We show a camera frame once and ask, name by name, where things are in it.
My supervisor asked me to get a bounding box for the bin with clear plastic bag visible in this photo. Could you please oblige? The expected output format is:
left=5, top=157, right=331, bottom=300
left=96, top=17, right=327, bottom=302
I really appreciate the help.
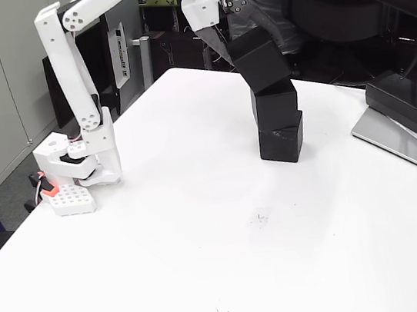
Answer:
left=240, top=0, right=303, bottom=61

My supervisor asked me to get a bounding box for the black computer case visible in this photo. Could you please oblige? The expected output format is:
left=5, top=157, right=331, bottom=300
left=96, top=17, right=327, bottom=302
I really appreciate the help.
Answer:
left=146, top=23, right=216, bottom=78

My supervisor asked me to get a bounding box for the black office chair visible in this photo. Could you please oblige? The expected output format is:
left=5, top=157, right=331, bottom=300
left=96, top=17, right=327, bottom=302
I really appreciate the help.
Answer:
left=283, top=0, right=391, bottom=55

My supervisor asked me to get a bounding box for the grey computer tower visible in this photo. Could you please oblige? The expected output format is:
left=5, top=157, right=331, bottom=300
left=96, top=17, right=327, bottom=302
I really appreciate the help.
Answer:
left=98, top=2, right=154, bottom=97

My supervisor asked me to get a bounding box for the black cube with scratch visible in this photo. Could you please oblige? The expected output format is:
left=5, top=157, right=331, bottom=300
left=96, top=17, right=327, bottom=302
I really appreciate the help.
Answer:
left=255, top=110, right=310, bottom=168

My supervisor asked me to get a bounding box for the silver monitor stand base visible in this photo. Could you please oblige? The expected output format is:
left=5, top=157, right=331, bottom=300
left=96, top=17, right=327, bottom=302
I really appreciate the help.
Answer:
left=347, top=99, right=417, bottom=197

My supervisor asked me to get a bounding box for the black box on stand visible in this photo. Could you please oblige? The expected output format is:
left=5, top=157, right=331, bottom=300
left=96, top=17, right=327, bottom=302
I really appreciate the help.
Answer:
left=362, top=66, right=417, bottom=164

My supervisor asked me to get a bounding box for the grey metal post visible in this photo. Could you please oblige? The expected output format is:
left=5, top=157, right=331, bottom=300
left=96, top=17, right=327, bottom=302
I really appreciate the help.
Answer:
left=137, top=35, right=157, bottom=91

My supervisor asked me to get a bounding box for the orange cable connector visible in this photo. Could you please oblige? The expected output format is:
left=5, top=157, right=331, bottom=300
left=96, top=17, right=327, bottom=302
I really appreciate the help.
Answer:
left=27, top=168, right=60, bottom=201

